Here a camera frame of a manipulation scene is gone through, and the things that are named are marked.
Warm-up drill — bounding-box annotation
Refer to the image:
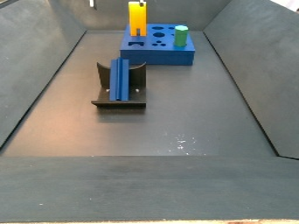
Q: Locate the dark blue star prism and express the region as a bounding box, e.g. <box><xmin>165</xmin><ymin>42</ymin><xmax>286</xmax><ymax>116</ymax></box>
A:
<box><xmin>110</xmin><ymin>58</ymin><xmax>129</xmax><ymax>101</ymax></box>

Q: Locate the black curved fixture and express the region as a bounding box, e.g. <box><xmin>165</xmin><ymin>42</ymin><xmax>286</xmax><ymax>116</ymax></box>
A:
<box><xmin>91</xmin><ymin>58</ymin><xmax>146</xmax><ymax>109</ymax></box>

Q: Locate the blue shape sorter board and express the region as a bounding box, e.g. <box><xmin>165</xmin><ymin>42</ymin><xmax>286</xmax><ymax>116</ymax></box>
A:
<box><xmin>121</xmin><ymin>24</ymin><xmax>195</xmax><ymax>66</ymax></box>

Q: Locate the green hexagonal prism block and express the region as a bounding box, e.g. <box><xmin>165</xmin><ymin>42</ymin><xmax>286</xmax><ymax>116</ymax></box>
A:
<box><xmin>174</xmin><ymin>25</ymin><xmax>190</xmax><ymax>47</ymax></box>

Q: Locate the yellow slotted tall block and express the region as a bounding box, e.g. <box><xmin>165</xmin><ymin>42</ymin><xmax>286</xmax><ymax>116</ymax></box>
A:
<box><xmin>129</xmin><ymin>0</ymin><xmax>147</xmax><ymax>37</ymax></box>

